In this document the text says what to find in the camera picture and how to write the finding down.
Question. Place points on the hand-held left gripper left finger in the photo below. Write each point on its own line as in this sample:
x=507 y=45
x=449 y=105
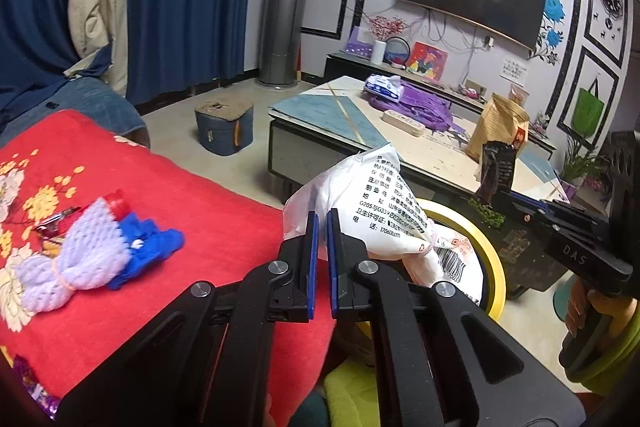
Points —
x=312 y=267

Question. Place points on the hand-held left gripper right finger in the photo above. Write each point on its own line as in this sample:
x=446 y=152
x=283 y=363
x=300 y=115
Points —
x=333 y=267

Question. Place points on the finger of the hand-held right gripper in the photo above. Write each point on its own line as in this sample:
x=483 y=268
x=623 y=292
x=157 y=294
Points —
x=545 y=223
x=522 y=202

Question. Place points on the dark green snack packet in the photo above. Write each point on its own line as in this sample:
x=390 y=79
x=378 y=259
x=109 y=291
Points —
x=497 y=167

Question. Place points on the yellow round trash bin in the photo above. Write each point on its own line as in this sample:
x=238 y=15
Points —
x=492 y=257

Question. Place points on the white printed plastic bag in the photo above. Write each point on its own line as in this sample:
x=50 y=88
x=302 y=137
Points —
x=370 y=187

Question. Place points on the blue glove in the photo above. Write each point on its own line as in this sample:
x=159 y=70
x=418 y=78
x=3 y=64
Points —
x=150 y=237

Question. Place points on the lavender foam net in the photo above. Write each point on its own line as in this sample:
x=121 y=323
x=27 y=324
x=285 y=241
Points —
x=85 y=252

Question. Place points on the colourful snack wrapper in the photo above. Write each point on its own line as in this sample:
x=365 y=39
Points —
x=57 y=224

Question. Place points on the person's right forearm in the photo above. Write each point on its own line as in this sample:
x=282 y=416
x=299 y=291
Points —
x=620 y=347

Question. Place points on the person's right hand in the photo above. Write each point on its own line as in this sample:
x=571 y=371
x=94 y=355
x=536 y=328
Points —
x=577 y=309

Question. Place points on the green potted plant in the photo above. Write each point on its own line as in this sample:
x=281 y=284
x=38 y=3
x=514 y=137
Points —
x=577 y=167

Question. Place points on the brown paper bag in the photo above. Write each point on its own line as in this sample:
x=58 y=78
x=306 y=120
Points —
x=495 y=127

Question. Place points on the beige hanging packet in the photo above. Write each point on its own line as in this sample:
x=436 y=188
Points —
x=520 y=96

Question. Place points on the green tote bag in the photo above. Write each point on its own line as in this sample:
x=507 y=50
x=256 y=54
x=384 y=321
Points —
x=587 y=112

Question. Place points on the red floral blanket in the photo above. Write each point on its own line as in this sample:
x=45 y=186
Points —
x=200 y=207

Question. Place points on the purple backpack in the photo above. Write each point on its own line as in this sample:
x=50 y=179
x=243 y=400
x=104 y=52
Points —
x=430 y=107

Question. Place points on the white power strip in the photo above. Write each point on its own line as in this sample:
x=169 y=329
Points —
x=404 y=122

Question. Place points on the marble coffee table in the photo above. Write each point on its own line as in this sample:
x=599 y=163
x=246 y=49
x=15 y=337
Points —
x=325 y=117

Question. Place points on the blue storage stool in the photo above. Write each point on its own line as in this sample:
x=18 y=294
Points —
x=222 y=129

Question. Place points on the colourful painting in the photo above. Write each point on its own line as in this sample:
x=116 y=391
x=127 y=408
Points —
x=427 y=61

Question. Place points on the tissue pack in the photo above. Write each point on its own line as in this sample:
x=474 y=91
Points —
x=382 y=87

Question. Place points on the white vase pink flowers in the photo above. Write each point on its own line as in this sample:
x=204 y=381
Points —
x=379 y=49

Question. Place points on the purple box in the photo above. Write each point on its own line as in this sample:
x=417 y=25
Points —
x=360 y=42

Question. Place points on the blue denim cloth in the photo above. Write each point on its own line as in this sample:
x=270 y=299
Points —
x=90 y=107

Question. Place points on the purple glitter wrapper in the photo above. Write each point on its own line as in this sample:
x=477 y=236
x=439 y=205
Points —
x=37 y=389

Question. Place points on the wide blue curtain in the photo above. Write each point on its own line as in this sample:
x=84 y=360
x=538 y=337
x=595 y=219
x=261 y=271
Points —
x=35 y=7

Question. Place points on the white wall notice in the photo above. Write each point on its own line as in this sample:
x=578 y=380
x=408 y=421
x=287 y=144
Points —
x=513 y=69

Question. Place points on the wall socket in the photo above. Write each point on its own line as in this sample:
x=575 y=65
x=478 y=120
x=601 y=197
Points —
x=489 y=42

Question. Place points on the round sand art frame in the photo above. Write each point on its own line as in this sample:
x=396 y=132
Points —
x=398 y=52

